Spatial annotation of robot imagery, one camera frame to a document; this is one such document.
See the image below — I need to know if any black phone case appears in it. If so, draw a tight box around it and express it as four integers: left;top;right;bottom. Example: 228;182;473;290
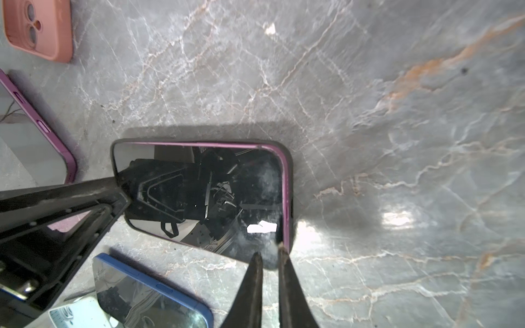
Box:
109;138;295;271

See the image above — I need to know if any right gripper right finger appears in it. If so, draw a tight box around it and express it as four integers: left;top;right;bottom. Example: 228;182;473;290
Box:
278;243;319;328

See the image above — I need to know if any light blue phone case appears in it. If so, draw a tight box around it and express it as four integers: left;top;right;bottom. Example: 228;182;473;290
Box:
26;292;124;328

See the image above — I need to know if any blue-edged phone left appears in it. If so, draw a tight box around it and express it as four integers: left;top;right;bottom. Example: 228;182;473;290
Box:
92;254;214;327

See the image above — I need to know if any pink phone case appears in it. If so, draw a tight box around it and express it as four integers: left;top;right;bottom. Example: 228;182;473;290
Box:
1;0;73;63

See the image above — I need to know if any black phone centre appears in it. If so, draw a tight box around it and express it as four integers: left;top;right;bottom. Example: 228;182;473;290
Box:
1;72;77;191

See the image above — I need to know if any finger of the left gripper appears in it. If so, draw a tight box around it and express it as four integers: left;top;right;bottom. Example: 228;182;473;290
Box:
1;178;131;327

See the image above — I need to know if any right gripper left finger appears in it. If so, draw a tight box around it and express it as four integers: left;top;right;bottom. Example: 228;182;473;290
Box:
221;252;263;328

